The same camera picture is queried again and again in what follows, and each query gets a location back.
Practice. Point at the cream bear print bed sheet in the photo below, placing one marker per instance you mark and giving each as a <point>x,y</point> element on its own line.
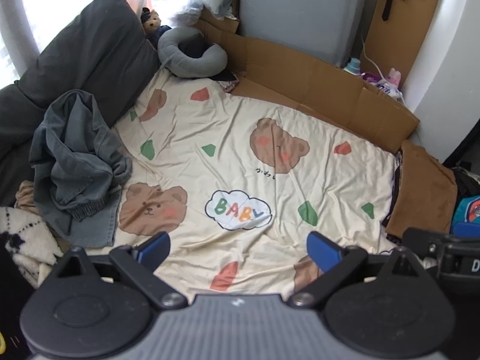
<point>225,131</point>

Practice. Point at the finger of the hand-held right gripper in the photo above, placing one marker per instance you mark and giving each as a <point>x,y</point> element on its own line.
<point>423,242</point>

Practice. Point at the pink bottle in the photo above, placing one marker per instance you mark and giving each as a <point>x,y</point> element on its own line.
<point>393,78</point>

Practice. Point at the white black-patterned fleece blanket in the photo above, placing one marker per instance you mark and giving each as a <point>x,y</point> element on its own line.
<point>22,240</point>

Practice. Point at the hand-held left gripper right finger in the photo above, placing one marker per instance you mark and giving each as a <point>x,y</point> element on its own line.
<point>322,251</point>

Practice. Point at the teal orange printed bag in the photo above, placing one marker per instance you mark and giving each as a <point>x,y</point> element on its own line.
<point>467,212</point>

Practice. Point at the blue denim jeans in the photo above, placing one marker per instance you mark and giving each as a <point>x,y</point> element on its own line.
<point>75,157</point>

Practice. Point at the black bag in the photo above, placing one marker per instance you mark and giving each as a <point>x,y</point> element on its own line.
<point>467,183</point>

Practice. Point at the upright brown cardboard panel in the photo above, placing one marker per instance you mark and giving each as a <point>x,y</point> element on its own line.
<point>405,45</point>

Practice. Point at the beige crumpled garment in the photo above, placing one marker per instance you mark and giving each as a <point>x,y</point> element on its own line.
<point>26,195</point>

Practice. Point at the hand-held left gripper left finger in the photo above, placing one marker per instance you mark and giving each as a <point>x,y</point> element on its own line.
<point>153,249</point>

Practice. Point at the dark patterned clothes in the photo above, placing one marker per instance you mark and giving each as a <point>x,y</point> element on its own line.
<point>395,195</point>

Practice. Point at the grey neck pillow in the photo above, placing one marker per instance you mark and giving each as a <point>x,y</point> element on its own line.
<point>170,47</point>

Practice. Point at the grey film-wrapped appliance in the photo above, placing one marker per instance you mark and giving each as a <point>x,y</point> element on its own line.
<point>300,15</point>

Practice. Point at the brown garment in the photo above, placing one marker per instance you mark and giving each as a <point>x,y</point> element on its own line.
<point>423,187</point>

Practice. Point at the brown teddy bear toy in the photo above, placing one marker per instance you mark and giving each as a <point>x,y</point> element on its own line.
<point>151,20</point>

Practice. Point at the flattened brown cardboard box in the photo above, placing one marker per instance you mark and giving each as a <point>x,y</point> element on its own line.
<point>318,78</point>

